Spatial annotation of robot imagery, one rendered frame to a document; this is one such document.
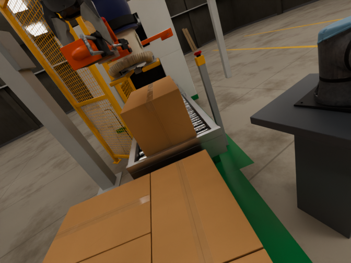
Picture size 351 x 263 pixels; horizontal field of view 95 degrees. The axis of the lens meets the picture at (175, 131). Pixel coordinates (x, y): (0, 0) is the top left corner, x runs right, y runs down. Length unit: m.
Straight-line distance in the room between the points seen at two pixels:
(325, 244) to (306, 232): 0.09
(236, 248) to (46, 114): 1.81
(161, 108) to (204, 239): 0.72
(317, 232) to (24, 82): 2.37
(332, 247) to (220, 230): 0.74
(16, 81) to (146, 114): 1.25
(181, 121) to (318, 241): 1.02
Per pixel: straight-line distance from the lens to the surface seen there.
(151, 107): 1.03
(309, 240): 1.33
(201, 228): 0.76
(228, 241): 0.72
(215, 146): 1.17
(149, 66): 0.90
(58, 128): 1.96
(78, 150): 2.02
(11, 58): 1.91
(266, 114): 0.87
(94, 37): 0.44
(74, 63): 0.46
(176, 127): 1.09
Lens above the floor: 1.19
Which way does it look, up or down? 27 degrees down
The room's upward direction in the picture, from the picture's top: 25 degrees counter-clockwise
